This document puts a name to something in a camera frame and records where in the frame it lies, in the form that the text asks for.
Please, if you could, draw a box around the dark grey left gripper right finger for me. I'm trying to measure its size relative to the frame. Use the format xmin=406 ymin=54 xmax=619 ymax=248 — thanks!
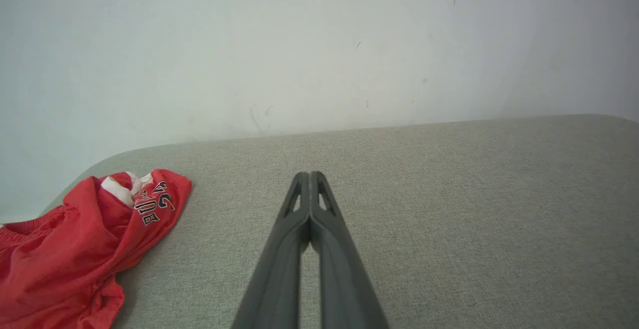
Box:
xmin=310 ymin=171 xmax=390 ymax=329

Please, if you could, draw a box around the red sports jersey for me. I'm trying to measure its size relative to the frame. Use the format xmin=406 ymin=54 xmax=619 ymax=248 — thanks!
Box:
xmin=0 ymin=169 xmax=193 ymax=329

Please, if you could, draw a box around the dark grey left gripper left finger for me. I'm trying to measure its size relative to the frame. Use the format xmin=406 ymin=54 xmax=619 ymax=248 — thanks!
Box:
xmin=231 ymin=171 xmax=311 ymax=329

